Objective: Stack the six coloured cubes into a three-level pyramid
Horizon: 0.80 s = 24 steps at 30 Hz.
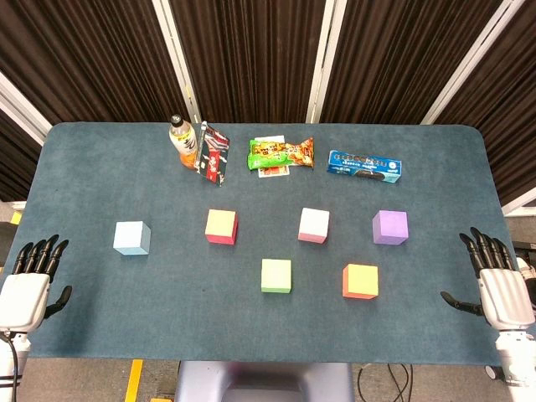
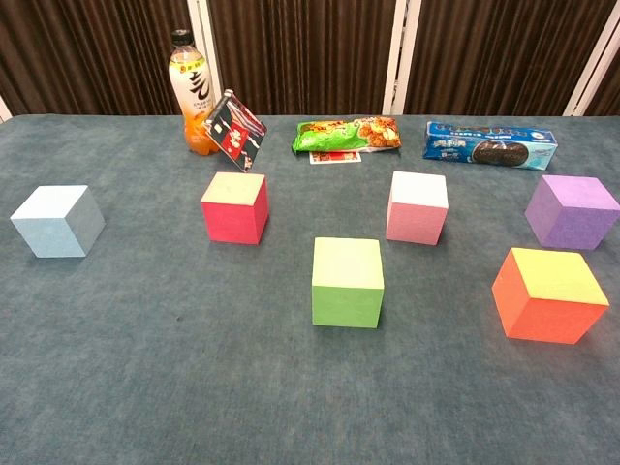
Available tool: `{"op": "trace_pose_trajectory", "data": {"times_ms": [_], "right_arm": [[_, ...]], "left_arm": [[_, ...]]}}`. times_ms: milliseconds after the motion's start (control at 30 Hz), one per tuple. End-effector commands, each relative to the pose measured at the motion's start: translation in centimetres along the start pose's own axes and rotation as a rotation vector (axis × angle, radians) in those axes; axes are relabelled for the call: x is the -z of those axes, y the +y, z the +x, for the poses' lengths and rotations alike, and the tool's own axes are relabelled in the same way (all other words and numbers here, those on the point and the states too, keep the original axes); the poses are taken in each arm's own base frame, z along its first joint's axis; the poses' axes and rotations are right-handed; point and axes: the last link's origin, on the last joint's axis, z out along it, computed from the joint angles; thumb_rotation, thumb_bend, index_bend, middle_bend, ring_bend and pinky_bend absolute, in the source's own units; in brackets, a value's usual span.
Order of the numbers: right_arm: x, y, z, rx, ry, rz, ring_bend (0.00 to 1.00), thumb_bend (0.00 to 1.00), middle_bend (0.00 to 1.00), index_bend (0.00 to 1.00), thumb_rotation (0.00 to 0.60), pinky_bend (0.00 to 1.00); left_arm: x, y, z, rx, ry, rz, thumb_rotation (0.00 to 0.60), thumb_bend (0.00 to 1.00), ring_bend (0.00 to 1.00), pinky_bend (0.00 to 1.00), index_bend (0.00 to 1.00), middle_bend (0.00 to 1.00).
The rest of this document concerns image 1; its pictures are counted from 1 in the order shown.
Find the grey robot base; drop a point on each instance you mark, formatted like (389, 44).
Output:
(268, 381)

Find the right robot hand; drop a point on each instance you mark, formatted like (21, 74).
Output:
(504, 297)

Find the purple foam cube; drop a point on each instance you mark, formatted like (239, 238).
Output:
(389, 228)

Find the pink foam cube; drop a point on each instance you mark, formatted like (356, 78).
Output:
(313, 224)

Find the table caster wheel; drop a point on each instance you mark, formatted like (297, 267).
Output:
(493, 372)

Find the blue cookie package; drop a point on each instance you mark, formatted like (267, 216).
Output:
(364, 166)

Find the red black card box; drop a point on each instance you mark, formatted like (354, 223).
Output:
(213, 159)

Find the dark brown curtain panel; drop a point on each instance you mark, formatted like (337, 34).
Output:
(251, 54)
(385, 54)
(14, 167)
(502, 104)
(84, 54)

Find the red white card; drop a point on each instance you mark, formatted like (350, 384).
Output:
(274, 172)

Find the white partition post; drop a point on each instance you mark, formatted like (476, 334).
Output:
(321, 63)
(176, 54)
(521, 205)
(21, 111)
(465, 63)

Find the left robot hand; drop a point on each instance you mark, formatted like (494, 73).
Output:
(23, 301)

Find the orange foam cube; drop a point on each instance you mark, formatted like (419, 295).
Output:
(362, 280)

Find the red foam cube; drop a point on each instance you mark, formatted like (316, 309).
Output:
(220, 224)

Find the green orange snack bag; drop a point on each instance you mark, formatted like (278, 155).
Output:
(278, 154)

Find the orange drink bottle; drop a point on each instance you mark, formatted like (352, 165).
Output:
(184, 144)

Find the blue felt table mat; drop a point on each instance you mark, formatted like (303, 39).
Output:
(125, 176)

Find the yellow floor tape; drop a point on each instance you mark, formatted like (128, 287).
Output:
(16, 218)
(134, 381)

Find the green foam cube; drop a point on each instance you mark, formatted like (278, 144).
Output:
(275, 274)

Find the light blue foam cube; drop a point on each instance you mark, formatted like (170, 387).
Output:
(130, 236)

